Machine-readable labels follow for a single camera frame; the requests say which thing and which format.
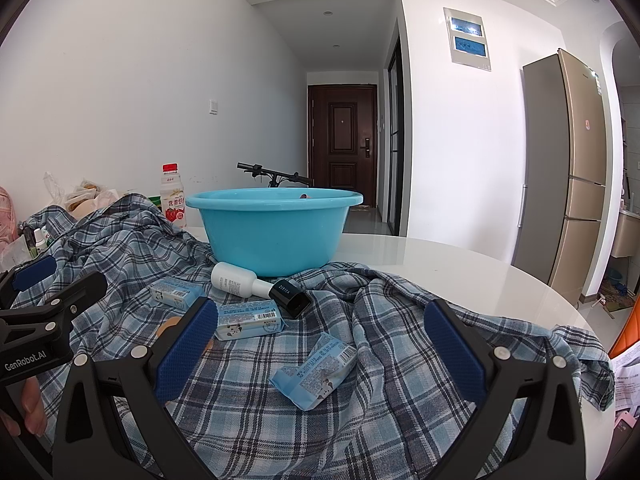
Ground black electric bike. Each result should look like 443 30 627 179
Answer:
236 161 315 190

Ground white round desktop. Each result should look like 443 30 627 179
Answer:
182 225 617 480

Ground orange chair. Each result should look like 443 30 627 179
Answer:
607 292 640 361

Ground wall electrical panel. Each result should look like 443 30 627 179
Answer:
443 7 492 71

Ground person's left hand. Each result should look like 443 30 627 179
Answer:
0 376 49 437

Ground dark brown entrance door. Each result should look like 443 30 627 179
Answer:
307 84 378 207

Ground white bottle with black cap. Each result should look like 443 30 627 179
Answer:
210 261 312 319

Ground white plastic bag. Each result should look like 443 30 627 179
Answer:
42 171 121 221

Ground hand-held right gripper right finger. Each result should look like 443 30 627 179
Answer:
424 299 587 480

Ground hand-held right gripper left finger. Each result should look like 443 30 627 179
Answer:
52 296 221 480

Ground black-framed glass door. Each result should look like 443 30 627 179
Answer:
386 37 405 237

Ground printed paper sheets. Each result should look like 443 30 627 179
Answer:
610 345 640 441

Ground pink cloth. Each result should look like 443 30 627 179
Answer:
0 186 20 256

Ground blue plaid shirt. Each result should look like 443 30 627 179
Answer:
10 192 615 480

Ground blue plastic basin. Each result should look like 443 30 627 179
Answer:
185 188 363 278

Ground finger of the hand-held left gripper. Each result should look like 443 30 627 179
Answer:
0 254 58 311
44 271 109 313

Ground small green white bottle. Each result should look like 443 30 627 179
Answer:
30 227 51 257

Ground blue tissue packet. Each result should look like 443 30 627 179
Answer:
150 280 207 310
215 299 286 342
269 331 358 412

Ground red-capped milk drink bottle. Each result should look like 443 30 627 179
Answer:
159 162 188 230

